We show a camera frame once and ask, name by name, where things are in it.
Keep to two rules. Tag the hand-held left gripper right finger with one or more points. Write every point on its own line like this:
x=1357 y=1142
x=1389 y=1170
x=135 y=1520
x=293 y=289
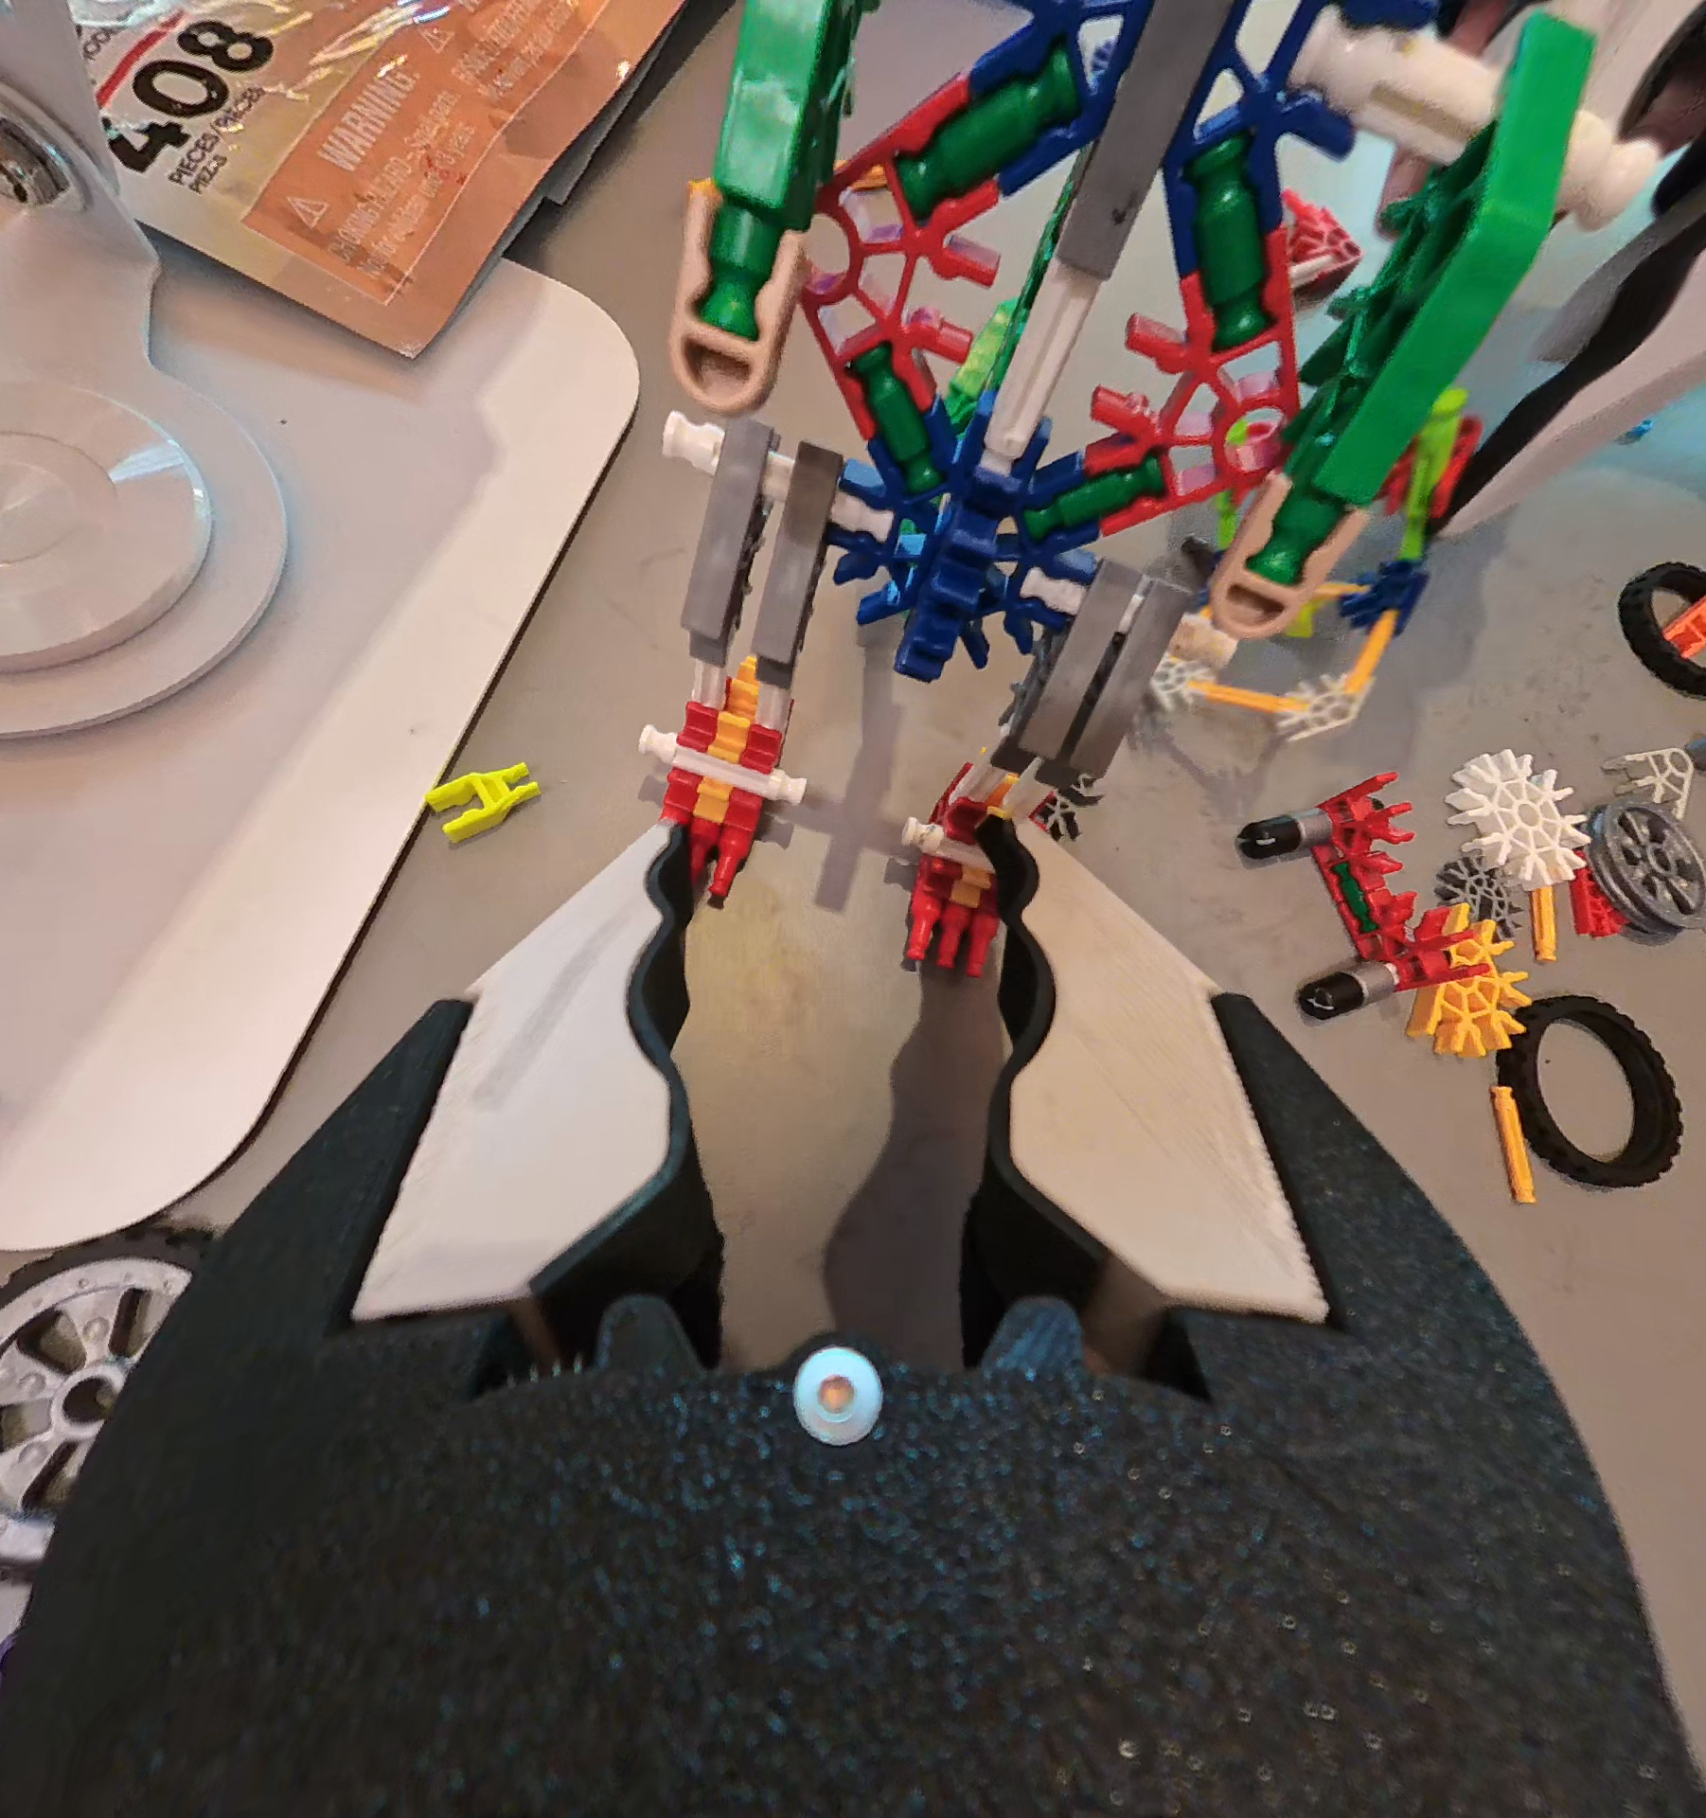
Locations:
x=1165 y=1139

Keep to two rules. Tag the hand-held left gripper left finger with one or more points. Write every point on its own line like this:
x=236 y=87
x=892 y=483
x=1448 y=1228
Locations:
x=528 y=1139

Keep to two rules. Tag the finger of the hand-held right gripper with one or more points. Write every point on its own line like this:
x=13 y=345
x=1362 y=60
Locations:
x=1678 y=355
x=1692 y=57

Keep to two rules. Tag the red rod black cylinder assembly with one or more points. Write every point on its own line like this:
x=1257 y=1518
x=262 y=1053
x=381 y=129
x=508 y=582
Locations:
x=1365 y=869

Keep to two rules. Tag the orange rod blue connector frame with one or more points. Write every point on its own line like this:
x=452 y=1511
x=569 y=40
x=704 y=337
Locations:
x=1338 y=697

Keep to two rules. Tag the multicolour toy model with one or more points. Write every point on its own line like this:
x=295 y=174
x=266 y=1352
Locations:
x=953 y=541

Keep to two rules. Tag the black rubber tire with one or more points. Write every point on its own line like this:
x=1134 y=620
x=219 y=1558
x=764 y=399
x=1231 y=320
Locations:
x=1640 y=648
x=1523 y=1109

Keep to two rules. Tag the small yellow connector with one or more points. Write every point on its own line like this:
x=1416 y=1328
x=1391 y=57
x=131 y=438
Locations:
x=471 y=813

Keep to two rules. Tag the orange snowflake connector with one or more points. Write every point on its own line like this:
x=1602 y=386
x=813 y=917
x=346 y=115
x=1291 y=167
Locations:
x=1469 y=1003

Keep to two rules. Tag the red yellow connector cluster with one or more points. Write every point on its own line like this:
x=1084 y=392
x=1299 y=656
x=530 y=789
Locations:
x=953 y=883
x=728 y=770

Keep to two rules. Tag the short orange rod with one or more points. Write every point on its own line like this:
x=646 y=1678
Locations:
x=1516 y=1153

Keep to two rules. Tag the grey fan connector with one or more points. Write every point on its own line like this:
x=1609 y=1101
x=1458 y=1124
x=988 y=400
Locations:
x=1673 y=775

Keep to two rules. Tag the white snowflake connector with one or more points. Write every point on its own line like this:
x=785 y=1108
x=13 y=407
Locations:
x=1516 y=817

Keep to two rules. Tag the small red connector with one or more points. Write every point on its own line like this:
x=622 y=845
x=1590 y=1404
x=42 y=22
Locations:
x=1595 y=911

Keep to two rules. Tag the grey wheel hub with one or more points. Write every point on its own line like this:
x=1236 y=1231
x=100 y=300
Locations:
x=1648 y=873

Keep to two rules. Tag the black tire grey hub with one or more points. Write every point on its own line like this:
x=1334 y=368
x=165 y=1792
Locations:
x=59 y=1394

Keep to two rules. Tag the printed toy packet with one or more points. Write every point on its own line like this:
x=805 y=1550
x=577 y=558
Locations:
x=370 y=174

